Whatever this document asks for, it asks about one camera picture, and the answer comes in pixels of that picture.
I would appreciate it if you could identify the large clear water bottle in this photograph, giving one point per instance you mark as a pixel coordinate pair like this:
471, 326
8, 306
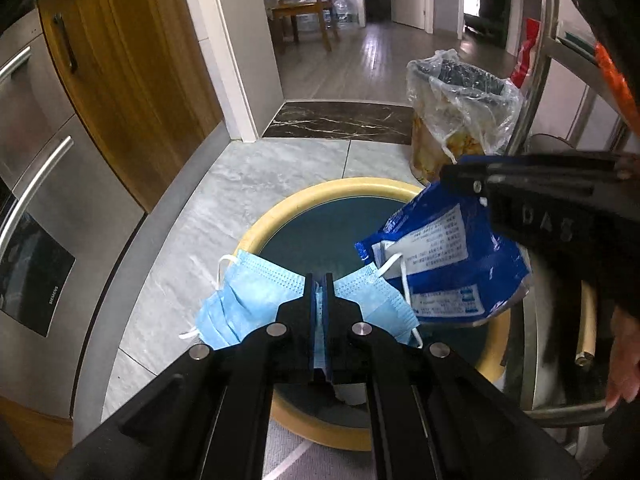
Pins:
345, 10

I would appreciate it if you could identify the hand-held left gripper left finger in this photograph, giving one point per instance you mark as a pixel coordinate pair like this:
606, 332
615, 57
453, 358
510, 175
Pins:
295, 332

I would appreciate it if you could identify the bamboo stick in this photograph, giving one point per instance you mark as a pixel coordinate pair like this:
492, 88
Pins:
586, 325

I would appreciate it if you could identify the trash can with clear liner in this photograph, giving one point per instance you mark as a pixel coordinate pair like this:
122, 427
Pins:
450, 110

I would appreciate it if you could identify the stainless steel built-in oven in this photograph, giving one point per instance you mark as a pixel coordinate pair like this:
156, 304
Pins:
45, 200

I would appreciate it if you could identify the chrome metal rack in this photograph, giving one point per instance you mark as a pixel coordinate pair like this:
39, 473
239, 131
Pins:
537, 85

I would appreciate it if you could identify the blue snack bag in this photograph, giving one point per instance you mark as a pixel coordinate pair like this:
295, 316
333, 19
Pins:
450, 240

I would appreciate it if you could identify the pack of water bottles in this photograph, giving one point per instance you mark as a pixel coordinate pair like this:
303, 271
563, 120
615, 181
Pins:
312, 21

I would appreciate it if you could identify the tall wooden cabinet door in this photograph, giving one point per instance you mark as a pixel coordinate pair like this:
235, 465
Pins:
140, 85

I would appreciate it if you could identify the wooden chair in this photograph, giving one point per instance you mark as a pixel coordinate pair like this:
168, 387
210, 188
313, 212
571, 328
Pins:
305, 7

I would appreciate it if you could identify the grey striped floor mat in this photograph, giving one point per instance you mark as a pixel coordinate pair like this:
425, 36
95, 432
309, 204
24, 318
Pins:
285, 447

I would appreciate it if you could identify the dark marble door threshold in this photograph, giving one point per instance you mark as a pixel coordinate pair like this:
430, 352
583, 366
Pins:
340, 122

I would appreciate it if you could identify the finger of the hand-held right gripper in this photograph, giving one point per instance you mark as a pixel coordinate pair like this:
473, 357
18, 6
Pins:
540, 169

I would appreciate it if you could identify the red plastic bag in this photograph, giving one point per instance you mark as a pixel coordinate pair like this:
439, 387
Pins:
526, 55

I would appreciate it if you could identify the blue face mask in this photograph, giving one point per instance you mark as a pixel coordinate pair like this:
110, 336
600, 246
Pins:
250, 295

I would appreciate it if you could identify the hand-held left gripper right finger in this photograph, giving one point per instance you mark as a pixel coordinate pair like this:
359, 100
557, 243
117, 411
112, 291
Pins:
346, 332

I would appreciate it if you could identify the white door frame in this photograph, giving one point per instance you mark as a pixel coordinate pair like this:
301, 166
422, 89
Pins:
235, 50

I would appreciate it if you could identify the person's right hand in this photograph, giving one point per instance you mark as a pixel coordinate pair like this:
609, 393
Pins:
627, 355

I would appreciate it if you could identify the orange mesh strip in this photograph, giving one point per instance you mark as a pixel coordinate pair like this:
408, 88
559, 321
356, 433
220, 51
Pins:
617, 85

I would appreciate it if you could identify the teal bin with yellow rim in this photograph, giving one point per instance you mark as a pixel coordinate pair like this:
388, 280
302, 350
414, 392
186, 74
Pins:
320, 230

